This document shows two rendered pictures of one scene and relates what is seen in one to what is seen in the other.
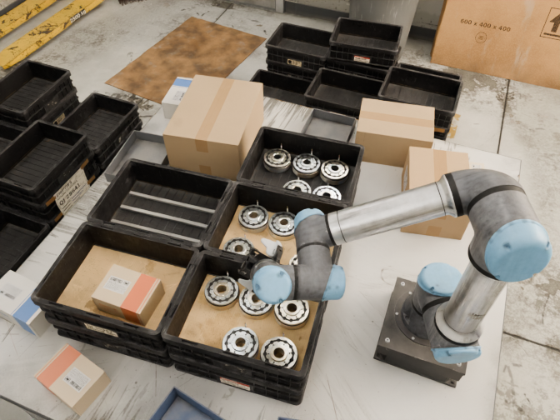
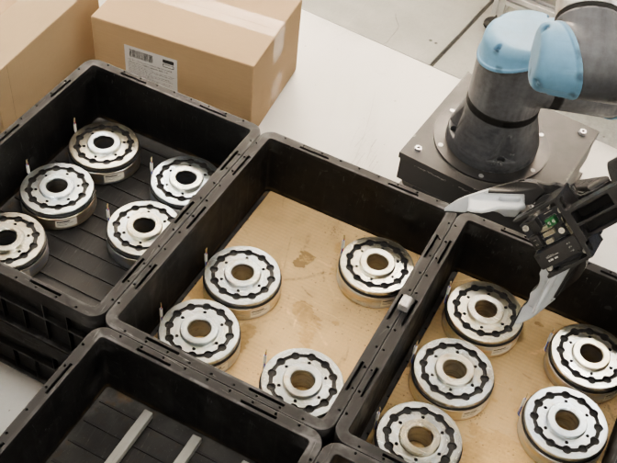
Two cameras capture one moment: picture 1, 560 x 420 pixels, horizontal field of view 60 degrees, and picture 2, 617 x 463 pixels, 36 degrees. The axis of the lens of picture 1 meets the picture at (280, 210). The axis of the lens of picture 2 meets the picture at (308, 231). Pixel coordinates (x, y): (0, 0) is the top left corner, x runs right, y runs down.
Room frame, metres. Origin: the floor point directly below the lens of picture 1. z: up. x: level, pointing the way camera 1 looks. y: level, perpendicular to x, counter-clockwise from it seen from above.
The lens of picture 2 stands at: (0.86, 0.79, 1.84)
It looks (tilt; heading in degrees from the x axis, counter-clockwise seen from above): 47 degrees down; 276
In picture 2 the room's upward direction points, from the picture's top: 7 degrees clockwise
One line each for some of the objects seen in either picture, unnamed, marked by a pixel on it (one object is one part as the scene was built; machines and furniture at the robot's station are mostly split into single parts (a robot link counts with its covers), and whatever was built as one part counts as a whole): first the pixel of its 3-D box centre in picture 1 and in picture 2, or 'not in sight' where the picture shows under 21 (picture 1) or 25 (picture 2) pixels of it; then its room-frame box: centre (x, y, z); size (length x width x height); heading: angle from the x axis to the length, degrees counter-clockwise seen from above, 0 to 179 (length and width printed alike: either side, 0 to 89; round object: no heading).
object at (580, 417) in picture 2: (240, 342); (566, 421); (0.60, 0.11, 0.86); 0.05 x 0.05 x 0.01
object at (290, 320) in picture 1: (292, 308); (484, 311); (0.70, -0.04, 0.86); 0.10 x 0.10 x 0.01
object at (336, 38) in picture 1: (362, 67); not in sight; (2.68, -0.51, 0.37); 0.42 x 0.34 x 0.46; 69
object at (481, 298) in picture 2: (292, 307); (485, 310); (0.70, -0.04, 0.86); 0.05 x 0.05 x 0.01
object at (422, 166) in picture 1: (434, 192); (199, 44); (1.24, -0.58, 0.78); 0.30 x 0.22 x 0.16; 170
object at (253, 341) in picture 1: (240, 343); (566, 423); (0.60, 0.11, 0.86); 0.10 x 0.10 x 0.01
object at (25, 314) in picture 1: (24, 302); not in sight; (0.78, 0.82, 0.75); 0.20 x 0.12 x 0.09; 64
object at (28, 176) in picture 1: (52, 186); not in sight; (1.65, 1.13, 0.37); 0.40 x 0.30 x 0.45; 159
